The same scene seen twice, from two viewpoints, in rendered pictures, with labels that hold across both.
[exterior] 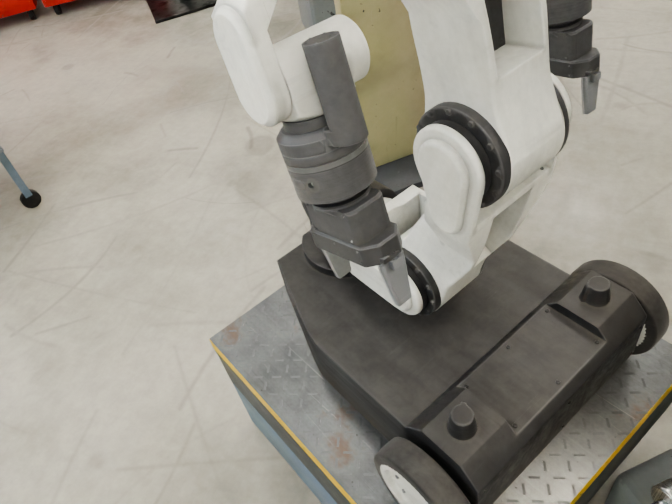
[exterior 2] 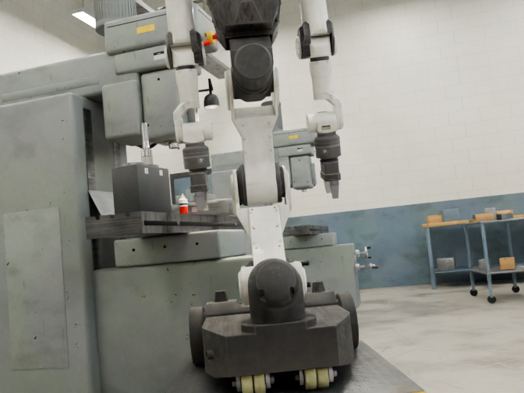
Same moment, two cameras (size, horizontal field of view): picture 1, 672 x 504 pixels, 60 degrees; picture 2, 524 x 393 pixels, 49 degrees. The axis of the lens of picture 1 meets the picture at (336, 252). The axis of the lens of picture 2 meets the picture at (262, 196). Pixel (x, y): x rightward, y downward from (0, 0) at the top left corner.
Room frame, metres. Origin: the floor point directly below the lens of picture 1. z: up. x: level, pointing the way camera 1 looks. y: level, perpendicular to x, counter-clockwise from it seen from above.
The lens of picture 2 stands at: (2.33, 0.75, 0.80)
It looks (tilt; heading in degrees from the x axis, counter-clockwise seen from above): 5 degrees up; 210
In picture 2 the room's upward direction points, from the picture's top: 5 degrees counter-clockwise
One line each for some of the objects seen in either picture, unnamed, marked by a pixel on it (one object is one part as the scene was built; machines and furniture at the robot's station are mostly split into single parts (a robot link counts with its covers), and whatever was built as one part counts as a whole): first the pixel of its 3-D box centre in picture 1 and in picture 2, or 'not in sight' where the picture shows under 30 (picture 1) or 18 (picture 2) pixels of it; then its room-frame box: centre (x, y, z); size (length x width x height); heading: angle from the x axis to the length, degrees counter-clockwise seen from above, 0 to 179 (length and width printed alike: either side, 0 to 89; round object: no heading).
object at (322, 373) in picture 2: not in sight; (321, 373); (0.89, 0.07, 0.44); 0.07 x 0.03 x 0.07; 32
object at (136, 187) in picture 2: not in sight; (142, 189); (0.58, -0.78, 1.06); 0.22 x 0.12 x 0.20; 6
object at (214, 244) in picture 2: not in sight; (182, 247); (0.23, -0.88, 0.82); 0.50 x 0.35 x 0.12; 103
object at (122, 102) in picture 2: not in sight; (133, 114); (0.28, -1.07, 1.47); 0.24 x 0.19 x 0.26; 13
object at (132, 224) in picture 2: not in sight; (185, 225); (0.18, -0.89, 0.92); 1.24 x 0.23 x 0.08; 13
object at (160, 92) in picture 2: not in sight; (169, 107); (0.24, -0.88, 1.47); 0.21 x 0.19 x 0.32; 13
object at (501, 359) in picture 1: (426, 289); (274, 309); (0.72, -0.16, 0.59); 0.64 x 0.52 x 0.33; 32
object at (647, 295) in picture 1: (612, 307); (199, 335); (0.65, -0.51, 0.50); 0.20 x 0.05 x 0.20; 32
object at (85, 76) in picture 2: not in sight; (76, 86); (0.34, -1.36, 1.66); 0.80 x 0.23 x 0.20; 103
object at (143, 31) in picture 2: not in sight; (161, 37); (0.24, -0.89, 1.81); 0.47 x 0.26 x 0.16; 103
